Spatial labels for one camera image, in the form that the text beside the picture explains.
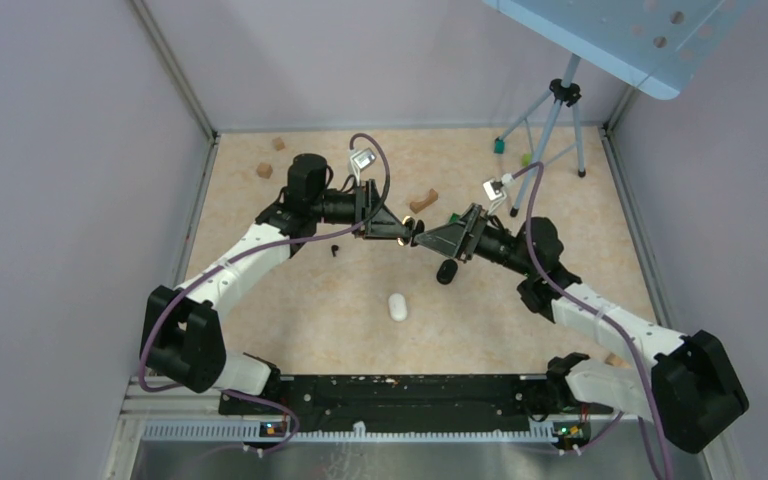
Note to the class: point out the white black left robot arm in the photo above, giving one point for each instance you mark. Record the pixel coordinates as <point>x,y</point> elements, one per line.
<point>182,334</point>

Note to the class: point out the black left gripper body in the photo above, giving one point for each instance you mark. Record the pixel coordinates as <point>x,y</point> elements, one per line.
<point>364,200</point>

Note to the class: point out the light blue perforated panel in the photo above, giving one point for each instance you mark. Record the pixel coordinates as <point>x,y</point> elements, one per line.
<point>653,46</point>

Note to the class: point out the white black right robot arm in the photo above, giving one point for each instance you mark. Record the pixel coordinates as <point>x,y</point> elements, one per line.
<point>683,384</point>

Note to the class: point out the grey tripod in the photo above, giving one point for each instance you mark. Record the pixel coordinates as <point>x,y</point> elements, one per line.
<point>564,93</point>

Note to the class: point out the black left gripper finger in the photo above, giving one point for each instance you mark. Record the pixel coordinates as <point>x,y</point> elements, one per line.
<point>387,221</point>
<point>383,232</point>

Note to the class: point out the small tan wooden cube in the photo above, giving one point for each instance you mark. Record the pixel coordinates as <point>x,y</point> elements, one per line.
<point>278,144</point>

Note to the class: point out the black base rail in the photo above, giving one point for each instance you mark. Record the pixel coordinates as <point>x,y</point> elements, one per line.
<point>479,403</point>

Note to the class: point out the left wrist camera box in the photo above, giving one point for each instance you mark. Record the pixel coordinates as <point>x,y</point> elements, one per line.
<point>359,161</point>

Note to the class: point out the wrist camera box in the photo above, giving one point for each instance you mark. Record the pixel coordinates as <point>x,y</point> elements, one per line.
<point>496,192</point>
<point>359,161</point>

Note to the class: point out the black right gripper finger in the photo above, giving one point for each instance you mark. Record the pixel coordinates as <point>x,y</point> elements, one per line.
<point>454,231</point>
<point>453,249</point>

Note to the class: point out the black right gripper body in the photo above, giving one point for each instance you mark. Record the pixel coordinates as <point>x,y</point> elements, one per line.
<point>475,228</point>

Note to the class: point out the tan block near base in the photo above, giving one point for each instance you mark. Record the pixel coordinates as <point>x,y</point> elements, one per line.
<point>615,361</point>

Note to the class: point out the white earbud charging case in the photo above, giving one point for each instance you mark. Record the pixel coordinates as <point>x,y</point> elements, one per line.
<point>397,307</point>

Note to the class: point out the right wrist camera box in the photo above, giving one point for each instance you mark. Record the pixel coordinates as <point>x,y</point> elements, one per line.
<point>496,192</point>

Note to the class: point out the brown wooden arch block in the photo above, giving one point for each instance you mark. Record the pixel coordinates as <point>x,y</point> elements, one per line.
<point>429,199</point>

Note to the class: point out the black earbud charging case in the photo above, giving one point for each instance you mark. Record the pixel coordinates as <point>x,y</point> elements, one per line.
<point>447,271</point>

